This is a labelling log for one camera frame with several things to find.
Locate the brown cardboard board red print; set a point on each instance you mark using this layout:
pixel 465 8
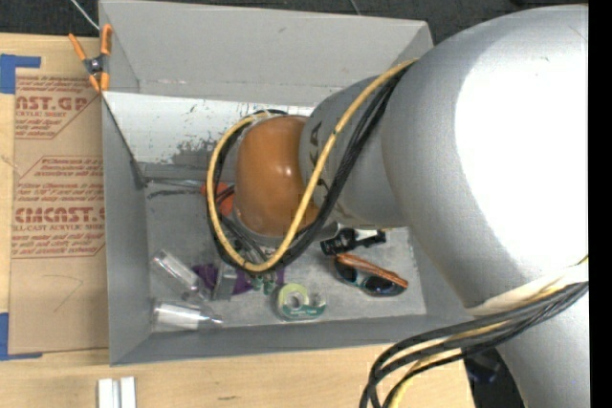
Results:
pixel 57 291

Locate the purple flat thing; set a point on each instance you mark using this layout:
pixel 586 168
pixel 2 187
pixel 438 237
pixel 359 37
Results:
pixel 245 283

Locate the orange and black sunglasses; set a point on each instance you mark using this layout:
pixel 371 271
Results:
pixel 370 279

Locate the green tape dispenser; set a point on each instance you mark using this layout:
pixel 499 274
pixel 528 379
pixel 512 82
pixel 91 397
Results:
pixel 296 303

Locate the red-orange ball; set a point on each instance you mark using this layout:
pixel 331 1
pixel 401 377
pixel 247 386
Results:
pixel 225 200

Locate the grey metal bin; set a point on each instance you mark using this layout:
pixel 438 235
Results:
pixel 201 48

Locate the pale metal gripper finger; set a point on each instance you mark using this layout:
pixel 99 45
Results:
pixel 179 316
pixel 179 271

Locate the black cylinder on white bracket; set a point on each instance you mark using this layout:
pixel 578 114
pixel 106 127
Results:
pixel 342 243

